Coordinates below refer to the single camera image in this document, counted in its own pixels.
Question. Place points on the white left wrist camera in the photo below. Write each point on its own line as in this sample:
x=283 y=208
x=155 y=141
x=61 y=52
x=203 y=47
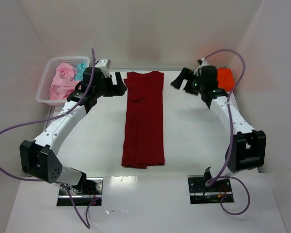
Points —
x=104 y=65

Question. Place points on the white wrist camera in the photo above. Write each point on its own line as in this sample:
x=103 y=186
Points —
x=202 y=63
x=104 y=65

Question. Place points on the white plastic laundry basket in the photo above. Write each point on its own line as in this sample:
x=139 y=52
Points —
x=43 y=93

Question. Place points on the pink t shirt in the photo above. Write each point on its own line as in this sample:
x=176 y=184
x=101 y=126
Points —
x=63 y=82

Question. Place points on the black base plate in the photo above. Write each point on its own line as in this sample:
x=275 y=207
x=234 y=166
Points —
x=200 y=194
x=82 y=196

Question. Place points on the teal t shirt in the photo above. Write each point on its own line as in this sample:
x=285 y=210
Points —
x=80 y=70

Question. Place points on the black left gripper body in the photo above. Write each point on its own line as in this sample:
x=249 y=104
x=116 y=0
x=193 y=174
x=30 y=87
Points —
x=110 y=86

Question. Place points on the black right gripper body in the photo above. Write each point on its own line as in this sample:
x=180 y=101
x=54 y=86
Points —
x=189 y=82

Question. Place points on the dark red t shirt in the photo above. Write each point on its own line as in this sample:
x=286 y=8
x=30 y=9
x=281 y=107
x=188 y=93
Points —
x=143 y=143

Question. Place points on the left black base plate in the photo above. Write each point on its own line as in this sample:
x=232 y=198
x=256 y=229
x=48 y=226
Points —
x=82 y=196

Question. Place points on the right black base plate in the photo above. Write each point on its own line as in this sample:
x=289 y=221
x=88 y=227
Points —
x=200 y=194

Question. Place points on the orange folded t shirt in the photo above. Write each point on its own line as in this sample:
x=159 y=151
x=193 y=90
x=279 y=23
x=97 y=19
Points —
x=225 y=79

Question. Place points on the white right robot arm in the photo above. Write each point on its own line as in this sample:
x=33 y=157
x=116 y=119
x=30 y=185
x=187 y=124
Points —
x=246 y=149

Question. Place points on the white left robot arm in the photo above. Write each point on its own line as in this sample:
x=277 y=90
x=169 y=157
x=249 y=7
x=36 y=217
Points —
x=39 y=156

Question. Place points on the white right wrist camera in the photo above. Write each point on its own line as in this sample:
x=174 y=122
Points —
x=202 y=63

